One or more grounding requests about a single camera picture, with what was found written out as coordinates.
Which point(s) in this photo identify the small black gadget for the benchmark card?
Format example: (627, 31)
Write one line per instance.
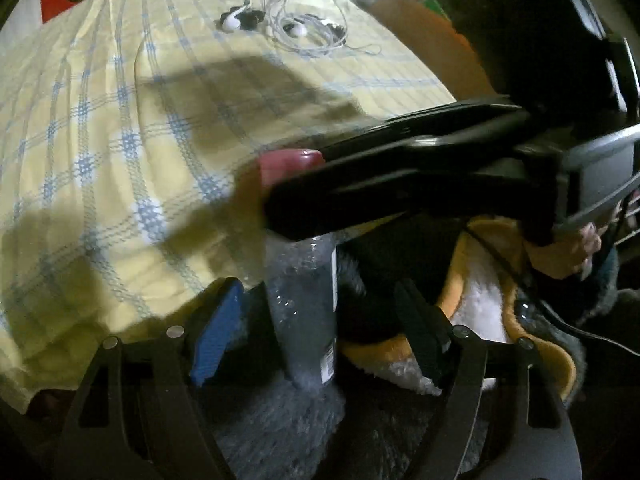
(250, 17)

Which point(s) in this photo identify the yellow checked tablecloth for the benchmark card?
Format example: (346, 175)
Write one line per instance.
(125, 135)

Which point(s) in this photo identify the person's right hand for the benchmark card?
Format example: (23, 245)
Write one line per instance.
(570, 255)

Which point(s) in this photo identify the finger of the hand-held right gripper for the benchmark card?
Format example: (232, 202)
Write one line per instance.
(375, 185)
(425, 125)

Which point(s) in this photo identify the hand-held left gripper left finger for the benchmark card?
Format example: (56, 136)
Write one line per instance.
(217, 335)

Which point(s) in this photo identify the white earphones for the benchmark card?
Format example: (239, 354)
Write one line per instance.
(299, 31)

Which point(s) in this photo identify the clear bottle with pink cap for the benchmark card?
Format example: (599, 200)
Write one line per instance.
(305, 310)

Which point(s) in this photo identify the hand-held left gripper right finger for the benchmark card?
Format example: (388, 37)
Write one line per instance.
(415, 330)

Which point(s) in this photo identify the orange-lined cardboard box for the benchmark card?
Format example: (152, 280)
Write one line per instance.
(415, 25)

